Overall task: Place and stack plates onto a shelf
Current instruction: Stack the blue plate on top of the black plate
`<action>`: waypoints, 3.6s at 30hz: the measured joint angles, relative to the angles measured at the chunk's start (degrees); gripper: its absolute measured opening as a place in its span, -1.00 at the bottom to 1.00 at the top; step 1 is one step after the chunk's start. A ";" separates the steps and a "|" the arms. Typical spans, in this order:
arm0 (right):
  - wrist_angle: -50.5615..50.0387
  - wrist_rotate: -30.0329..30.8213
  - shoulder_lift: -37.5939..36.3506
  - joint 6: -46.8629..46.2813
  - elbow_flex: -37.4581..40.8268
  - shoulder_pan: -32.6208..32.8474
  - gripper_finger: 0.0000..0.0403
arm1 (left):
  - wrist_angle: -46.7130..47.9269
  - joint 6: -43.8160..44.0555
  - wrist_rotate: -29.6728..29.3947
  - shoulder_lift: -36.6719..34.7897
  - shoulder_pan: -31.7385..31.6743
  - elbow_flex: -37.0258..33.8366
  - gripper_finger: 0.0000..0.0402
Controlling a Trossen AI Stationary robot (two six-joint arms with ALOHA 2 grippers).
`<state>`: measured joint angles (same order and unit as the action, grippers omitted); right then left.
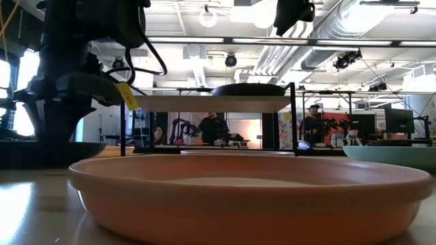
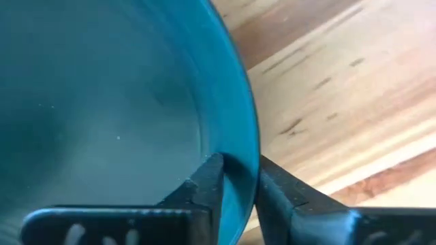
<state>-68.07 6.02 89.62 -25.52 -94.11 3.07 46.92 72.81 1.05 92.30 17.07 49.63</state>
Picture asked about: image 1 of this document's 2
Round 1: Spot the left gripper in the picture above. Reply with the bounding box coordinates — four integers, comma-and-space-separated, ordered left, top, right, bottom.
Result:
12, 23, 146, 144

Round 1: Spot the dark navy plate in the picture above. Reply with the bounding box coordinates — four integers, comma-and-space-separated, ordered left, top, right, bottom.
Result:
0, 140, 107, 170

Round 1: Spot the black plate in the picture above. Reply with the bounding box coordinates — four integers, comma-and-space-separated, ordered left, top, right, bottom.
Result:
211, 82, 287, 97

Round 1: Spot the terracotta orange plate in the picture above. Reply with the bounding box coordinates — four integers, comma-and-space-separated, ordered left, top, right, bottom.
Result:
67, 154, 435, 245

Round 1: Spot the light green plate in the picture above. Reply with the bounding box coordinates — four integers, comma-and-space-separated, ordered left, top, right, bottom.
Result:
342, 145, 436, 174

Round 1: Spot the wooden shelf with black legs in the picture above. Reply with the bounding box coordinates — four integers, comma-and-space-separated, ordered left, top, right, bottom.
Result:
119, 81, 299, 157

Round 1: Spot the yellow tag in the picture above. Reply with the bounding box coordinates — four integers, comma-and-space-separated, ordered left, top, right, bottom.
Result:
115, 81, 140, 112

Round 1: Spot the person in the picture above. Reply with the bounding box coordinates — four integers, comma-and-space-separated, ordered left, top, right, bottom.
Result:
197, 112, 230, 146
299, 104, 324, 146

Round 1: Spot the overhead crossbar with light strips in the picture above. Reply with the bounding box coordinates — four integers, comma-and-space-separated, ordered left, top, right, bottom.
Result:
87, 35, 436, 48

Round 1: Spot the black background monitor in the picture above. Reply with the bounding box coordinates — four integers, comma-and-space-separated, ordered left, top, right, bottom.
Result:
384, 108, 416, 134

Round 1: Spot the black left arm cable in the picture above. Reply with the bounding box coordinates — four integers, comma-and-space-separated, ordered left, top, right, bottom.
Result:
102, 6, 168, 86

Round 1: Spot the black overhead camera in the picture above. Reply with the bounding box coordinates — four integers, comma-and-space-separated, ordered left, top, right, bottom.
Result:
273, 0, 316, 37

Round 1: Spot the silver ceiling air duct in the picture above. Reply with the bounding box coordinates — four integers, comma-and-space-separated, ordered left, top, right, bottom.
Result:
253, 0, 379, 84

